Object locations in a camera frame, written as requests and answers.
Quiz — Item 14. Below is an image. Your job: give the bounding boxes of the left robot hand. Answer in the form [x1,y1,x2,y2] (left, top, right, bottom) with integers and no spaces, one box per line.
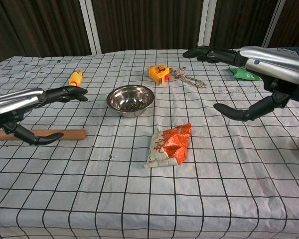
[0,86,88,146]

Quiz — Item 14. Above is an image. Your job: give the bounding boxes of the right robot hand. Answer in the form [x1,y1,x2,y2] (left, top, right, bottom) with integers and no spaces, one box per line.
[183,45,299,122]

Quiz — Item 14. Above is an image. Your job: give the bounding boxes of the brown wooden rod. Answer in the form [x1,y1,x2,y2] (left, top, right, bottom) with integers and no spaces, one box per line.
[0,129,87,141]

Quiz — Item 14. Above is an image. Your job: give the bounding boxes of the stainless steel bowl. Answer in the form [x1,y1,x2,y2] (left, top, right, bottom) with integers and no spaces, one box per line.
[106,85,155,119]

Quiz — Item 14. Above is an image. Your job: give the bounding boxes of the green snack packet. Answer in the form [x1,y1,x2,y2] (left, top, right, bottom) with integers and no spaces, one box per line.
[226,66,262,81]

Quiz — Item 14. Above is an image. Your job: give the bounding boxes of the yellow rubber chicken toy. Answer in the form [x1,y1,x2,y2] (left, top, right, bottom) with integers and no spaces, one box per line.
[69,69,85,87]

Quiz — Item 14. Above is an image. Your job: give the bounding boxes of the yellow tape measure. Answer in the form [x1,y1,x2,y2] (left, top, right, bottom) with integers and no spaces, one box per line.
[148,65,170,85]

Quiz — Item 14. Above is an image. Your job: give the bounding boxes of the dark brown curtain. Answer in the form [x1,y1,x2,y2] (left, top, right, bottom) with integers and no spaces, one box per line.
[0,0,299,68]

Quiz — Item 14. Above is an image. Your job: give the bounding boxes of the orange white snack bag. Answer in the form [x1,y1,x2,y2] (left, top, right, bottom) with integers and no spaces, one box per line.
[144,122,192,169]

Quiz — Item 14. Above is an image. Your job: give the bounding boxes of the white black checked tablecloth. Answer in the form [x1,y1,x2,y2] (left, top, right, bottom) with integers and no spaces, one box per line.
[0,47,299,239]

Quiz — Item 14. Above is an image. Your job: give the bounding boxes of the white frame post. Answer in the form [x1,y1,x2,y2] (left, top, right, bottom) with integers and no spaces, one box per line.
[197,0,217,50]
[79,0,102,55]
[261,0,286,48]

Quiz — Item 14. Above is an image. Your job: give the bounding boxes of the metal key chain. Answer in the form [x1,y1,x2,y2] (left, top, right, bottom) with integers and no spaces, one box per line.
[169,67,207,88]

